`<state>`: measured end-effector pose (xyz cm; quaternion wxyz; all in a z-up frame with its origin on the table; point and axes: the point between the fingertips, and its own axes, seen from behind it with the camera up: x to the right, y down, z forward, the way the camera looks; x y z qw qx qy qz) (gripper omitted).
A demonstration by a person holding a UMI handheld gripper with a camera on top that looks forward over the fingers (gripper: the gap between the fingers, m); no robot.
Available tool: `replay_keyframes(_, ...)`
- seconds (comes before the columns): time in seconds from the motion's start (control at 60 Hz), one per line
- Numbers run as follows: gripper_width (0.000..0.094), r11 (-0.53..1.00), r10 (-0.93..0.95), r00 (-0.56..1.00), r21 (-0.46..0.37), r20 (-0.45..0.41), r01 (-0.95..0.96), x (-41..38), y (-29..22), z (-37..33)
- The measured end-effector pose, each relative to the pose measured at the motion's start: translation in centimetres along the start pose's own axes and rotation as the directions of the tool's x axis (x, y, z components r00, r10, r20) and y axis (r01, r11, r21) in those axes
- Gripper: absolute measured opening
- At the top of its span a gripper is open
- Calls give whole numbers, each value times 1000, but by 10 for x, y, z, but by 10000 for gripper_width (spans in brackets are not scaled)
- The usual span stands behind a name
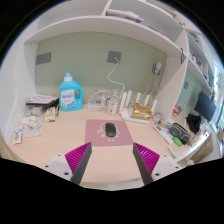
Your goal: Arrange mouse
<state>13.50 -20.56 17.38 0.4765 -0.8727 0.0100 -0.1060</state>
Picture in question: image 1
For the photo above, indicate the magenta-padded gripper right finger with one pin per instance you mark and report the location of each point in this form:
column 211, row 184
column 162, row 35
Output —
column 165, row 166

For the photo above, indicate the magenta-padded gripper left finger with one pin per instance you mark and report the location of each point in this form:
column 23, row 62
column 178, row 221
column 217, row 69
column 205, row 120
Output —
column 58, row 165

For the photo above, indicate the black computer mouse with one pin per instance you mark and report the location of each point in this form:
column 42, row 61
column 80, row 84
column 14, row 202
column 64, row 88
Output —
column 110, row 129

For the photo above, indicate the pink printed mouse pad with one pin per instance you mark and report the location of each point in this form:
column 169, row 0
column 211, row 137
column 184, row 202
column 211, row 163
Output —
column 93, row 136

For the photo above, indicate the white green tube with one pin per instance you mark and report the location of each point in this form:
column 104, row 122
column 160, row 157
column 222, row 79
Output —
column 172, row 152

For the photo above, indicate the small green bottle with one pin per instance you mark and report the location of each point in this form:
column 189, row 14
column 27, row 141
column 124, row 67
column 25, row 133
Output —
column 177, row 141

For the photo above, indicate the white remote control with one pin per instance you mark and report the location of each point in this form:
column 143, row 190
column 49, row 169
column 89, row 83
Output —
column 163, row 133

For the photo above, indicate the grey pencil case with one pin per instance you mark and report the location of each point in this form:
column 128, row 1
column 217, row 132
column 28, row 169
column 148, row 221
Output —
column 180, row 132

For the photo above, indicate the clear plastic bags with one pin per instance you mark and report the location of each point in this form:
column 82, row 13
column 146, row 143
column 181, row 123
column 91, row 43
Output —
column 32, row 125

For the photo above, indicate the small white jar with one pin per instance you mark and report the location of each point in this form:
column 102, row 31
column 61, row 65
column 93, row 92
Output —
column 157, row 118

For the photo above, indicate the small white packet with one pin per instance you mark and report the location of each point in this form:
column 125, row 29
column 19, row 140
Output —
column 18, row 135

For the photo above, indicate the beige small box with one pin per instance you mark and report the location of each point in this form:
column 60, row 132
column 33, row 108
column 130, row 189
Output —
column 50, row 114

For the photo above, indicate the black bag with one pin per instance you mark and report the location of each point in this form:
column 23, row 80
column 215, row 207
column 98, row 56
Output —
column 194, row 121

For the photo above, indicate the gold foil bag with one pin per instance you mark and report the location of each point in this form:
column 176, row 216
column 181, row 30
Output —
column 141, row 111

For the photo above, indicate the white router with antennas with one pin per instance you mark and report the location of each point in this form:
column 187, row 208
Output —
column 126, row 116

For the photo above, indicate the blue detergent bottle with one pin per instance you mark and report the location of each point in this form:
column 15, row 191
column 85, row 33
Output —
column 69, row 98

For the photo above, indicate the stack of books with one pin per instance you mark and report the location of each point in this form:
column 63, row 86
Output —
column 41, row 99

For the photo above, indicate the black monitor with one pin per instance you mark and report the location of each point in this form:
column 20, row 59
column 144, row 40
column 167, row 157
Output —
column 205, row 106

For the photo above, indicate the clear plastic bottle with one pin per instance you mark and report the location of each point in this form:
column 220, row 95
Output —
column 113, row 106

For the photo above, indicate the white shelf unit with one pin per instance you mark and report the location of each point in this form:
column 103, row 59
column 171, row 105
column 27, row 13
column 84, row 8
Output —
column 100, row 25

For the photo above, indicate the white wall charger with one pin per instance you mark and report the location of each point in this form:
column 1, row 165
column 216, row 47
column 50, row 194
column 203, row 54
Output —
column 157, row 67

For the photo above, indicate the grey wall socket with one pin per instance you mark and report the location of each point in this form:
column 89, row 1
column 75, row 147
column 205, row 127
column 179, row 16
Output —
column 43, row 58
column 113, row 56

